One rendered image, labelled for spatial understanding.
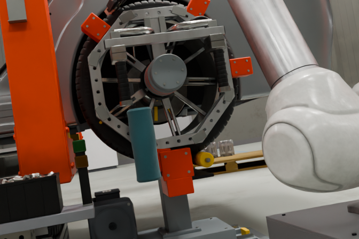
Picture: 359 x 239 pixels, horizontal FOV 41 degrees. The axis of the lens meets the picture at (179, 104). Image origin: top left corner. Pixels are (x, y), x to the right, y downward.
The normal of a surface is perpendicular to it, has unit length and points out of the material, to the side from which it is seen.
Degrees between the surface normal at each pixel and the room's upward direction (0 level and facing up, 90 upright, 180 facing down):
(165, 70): 90
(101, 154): 90
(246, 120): 90
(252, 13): 80
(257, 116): 90
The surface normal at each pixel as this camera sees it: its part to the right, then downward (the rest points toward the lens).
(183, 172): 0.18, -0.07
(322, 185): 0.07, 0.79
